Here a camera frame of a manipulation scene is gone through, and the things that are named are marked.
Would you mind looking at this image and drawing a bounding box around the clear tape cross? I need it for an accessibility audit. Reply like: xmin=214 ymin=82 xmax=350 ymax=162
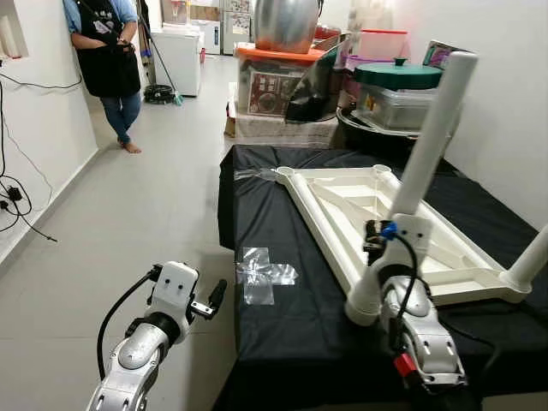
xmin=235 ymin=246 xmax=299 ymax=307

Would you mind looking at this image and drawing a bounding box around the white plastic table top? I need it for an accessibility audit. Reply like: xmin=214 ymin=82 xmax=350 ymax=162
xmin=274 ymin=164 xmax=536 ymax=309

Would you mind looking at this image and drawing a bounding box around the black tablecloth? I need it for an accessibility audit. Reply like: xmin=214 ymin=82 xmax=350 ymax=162
xmin=214 ymin=144 xmax=548 ymax=411

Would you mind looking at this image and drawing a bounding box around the black wok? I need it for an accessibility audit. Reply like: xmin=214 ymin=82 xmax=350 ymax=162
xmin=336 ymin=107 xmax=429 ymax=159

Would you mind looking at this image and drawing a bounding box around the clear tape strip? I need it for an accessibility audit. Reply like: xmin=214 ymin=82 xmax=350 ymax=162
xmin=233 ymin=167 xmax=283 ymax=185

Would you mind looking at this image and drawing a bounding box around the clear plastic storage container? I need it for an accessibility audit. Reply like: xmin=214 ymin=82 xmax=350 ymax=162
xmin=360 ymin=84 xmax=442 ymax=134

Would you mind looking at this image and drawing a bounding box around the shiny black bag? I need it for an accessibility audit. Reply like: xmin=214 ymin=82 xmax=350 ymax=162
xmin=285 ymin=39 xmax=352 ymax=122

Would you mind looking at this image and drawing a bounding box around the green pot lid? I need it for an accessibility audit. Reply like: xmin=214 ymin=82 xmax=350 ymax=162
xmin=353 ymin=58 xmax=444 ymax=91

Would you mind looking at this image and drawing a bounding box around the orange-lidded storage box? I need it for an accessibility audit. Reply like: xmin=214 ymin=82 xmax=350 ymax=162
xmin=235 ymin=45 xmax=331 ymax=119

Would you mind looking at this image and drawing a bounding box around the translucent pink plastic container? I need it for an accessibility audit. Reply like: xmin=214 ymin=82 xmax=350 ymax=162
xmin=358 ymin=28 xmax=410 ymax=63

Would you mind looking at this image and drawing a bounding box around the framed picture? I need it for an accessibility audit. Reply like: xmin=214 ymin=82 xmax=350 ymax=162
xmin=421 ymin=40 xmax=468 ymax=71

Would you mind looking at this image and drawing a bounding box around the black power plug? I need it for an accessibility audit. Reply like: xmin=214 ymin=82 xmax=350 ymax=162
xmin=4 ymin=184 xmax=25 ymax=215

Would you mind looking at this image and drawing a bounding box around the steel cooking pot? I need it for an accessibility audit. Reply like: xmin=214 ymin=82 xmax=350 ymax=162
xmin=254 ymin=0 xmax=322 ymax=54

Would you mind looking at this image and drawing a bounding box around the white chest freezer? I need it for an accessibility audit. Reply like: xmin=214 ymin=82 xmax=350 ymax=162
xmin=150 ymin=24 xmax=205 ymax=97

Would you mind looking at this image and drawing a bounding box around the person in black apron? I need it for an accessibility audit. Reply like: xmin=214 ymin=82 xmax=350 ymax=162
xmin=62 ymin=0 xmax=145 ymax=155

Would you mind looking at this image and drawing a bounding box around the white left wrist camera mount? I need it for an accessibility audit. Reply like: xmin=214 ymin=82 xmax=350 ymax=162
xmin=147 ymin=261 xmax=200 ymax=325

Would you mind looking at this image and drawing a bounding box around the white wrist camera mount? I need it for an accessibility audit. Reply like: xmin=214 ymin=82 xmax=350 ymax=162
xmin=368 ymin=214 xmax=431 ymax=283
xmin=147 ymin=261 xmax=200 ymax=325

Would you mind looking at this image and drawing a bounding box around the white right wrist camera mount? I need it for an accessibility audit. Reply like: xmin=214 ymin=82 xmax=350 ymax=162
xmin=368 ymin=214 xmax=431 ymax=283

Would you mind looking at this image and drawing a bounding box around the black coiled hose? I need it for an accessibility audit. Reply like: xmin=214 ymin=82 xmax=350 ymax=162
xmin=144 ymin=83 xmax=176 ymax=105

